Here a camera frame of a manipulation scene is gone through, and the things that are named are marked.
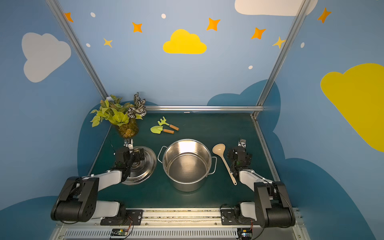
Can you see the green toy trowel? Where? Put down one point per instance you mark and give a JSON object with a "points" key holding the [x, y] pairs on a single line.
{"points": [[160, 129]]}

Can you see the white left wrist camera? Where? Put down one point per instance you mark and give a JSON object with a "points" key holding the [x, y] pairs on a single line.
{"points": [[128, 143]]}

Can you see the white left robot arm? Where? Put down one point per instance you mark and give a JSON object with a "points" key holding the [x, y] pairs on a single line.
{"points": [[78, 199]]}

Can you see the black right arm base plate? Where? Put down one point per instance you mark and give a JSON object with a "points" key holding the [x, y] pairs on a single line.
{"points": [[235, 217]]}

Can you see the left small circuit board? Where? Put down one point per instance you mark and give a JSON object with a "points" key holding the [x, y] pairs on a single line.
{"points": [[119, 233]]}

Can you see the green toy rake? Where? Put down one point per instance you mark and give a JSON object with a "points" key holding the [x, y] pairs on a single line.
{"points": [[163, 121]]}

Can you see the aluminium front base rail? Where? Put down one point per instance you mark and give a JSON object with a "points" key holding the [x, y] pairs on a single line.
{"points": [[179, 224]]}

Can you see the aluminium back frame rail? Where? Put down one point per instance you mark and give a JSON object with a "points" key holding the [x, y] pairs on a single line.
{"points": [[205, 108]]}

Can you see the aluminium frame rail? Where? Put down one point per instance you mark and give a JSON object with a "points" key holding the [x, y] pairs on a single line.
{"points": [[265, 148], [205, 108]]}

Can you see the aluminium left frame post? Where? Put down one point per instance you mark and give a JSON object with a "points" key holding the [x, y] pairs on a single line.
{"points": [[65, 24]]}

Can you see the aluminium frame post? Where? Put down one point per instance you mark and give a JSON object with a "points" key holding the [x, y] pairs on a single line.
{"points": [[65, 24], [291, 36]]}

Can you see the small circuit board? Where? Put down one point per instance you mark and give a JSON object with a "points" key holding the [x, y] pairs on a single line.
{"points": [[119, 233], [244, 234]]}

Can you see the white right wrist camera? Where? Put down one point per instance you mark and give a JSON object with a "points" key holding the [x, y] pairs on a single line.
{"points": [[242, 143]]}

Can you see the beige plastic ladle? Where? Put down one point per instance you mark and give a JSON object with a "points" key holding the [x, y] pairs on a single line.
{"points": [[219, 150]]}

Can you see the aluminium right frame rail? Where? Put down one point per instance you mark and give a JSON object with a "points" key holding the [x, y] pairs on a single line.
{"points": [[265, 148]]}

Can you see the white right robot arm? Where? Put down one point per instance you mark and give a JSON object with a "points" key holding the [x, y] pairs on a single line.
{"points": [[271, 207]]}

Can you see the artificial green potted plant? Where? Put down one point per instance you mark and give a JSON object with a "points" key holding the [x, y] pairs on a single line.
{"points": [[123, 117]]}

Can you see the aluminium right frame post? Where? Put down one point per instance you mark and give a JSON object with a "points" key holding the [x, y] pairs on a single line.
{"points": [[291, 36]]}

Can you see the right small circuit board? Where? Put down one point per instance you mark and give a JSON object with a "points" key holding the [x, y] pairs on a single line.
{"points": [[244, 234]]}

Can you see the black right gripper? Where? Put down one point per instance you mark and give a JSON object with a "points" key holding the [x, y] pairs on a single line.
{"points": [[237, 157]]}

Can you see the stainless steel pot lid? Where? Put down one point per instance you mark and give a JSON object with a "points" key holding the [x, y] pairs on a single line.
{"points": [[142, 170]]}

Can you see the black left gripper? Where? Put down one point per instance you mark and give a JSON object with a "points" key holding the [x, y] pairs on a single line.
{"points": [[137, 156]]}

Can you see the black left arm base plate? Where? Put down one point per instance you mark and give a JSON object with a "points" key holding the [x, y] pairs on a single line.
{"points": [[130, 217]]}

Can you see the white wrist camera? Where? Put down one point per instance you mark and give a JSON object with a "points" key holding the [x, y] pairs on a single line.
{"points": [[242, 143], [128, 143]]}

